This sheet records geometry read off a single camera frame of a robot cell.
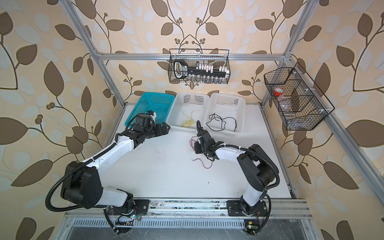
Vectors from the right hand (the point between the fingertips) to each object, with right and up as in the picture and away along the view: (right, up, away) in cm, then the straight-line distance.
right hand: (197, 146), depth 93 cm
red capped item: (+44, +32, -12) cm, 56 cm away
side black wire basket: (+52, +25, -19) cm, 61 cm away
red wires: (-2, -2, +3) cm, 5 cm away
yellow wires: (-7, +14, +14) cm, 21 cm away
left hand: (-19, +13, -7) cm, 24 cm away
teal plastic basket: (-31, +30, +27) cm, 51 cm away
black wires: (+12, +20, +13) cm, 27 cm away
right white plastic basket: (+22, +21, +23) cm, 38 cm away
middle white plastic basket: (-8, +26, +26) cm, 38 cm away
